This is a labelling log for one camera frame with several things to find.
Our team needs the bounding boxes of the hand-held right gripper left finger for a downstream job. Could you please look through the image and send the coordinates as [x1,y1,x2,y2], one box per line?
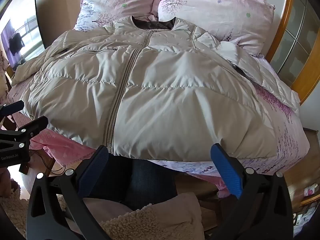
[26,144,110,240]

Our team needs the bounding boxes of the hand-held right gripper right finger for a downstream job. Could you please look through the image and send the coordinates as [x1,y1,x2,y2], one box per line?
[210,143,297,240]

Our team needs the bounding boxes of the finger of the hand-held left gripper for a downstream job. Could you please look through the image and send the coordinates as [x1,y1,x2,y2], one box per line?
[0,100,25,121]
[0,116,49,150]

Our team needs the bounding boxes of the beige puffer jacket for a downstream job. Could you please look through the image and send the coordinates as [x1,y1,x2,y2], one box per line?
[11,16,302,162]

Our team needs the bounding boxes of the person's left forearm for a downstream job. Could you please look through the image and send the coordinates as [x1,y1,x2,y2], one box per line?
[0,181,33,228]

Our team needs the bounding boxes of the pink floral bed sheet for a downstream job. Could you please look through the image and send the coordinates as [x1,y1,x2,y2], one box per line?
[7,76,237,199]

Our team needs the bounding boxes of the person's dark blue jeans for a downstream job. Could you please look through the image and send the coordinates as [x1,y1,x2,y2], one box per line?
[92,155,178,205]

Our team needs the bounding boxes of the flat screen television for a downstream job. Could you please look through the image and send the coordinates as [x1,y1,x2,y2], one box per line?
[0,0,46,72]

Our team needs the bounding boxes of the person's beige fleece-lined coat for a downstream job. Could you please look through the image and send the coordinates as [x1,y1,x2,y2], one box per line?
[82,192,205,240]

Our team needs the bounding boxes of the wooden nightstand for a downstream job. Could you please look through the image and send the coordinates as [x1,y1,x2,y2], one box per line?
[282,127,320,205]

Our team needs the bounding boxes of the pink floral pillow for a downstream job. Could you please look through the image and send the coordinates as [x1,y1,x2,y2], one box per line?
[157,0,275,57]
[74,0,163,32]

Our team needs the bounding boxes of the wooden headboard with glass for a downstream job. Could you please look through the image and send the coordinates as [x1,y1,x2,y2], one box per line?
[236,0,320,105]

